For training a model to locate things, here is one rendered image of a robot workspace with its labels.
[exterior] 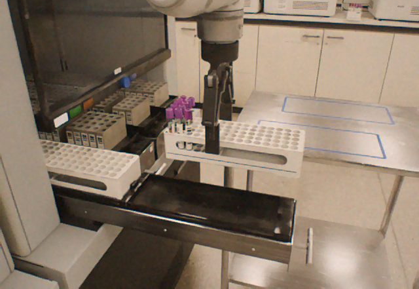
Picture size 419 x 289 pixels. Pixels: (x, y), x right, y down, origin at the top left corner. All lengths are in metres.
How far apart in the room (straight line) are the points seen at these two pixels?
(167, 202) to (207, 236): 0.12
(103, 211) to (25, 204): 0.15
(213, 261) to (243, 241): 1.04
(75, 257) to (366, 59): 2.59
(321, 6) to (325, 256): 1.97
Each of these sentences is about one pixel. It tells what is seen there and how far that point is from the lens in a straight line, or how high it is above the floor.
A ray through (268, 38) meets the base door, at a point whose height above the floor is 0.72.
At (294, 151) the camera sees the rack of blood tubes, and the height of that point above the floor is 0.92.
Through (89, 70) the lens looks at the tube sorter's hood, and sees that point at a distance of 0.80.
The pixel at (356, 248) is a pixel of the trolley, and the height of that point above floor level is 0.28.
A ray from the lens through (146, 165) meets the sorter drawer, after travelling 0.94.
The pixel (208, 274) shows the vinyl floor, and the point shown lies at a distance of 1.64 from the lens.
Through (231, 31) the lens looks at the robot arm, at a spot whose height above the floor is 1.14.
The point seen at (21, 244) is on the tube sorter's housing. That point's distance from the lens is 0.76.
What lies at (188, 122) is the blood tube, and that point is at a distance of 0.71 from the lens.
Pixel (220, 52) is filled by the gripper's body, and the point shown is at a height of 1.10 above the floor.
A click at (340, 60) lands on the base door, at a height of 0.58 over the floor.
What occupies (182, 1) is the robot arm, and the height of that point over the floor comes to 1.21.
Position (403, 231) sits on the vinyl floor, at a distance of 2.10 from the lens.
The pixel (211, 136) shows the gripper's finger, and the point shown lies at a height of 0.94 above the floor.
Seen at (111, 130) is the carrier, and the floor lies 0.87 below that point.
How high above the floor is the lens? 1.25
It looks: 26 degrees down
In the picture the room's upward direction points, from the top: straight up
